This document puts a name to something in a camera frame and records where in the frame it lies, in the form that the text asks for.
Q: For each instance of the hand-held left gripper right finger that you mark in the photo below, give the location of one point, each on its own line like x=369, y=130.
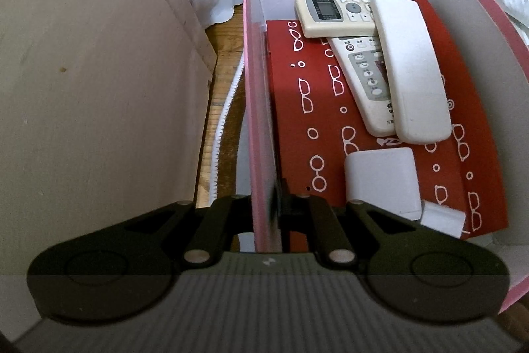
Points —
x=322, y=225

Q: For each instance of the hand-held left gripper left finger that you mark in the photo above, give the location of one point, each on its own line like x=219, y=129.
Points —
x=219, y=225

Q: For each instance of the large white charger cube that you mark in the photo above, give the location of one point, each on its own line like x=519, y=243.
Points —
x=380, y=179

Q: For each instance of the pink cardboard box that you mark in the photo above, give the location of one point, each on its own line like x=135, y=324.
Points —
x=258, y=129

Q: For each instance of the small white charger cube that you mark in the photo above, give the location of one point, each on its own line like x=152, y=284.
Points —
x=440, y=218

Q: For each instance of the white remote with pink display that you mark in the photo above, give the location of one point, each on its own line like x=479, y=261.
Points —
x=372, y=105

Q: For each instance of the white remote control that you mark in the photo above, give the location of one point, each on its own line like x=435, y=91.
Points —
x=409, y=80

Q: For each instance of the cream air conditioner remote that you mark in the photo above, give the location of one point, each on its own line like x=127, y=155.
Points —
x=314, y=28

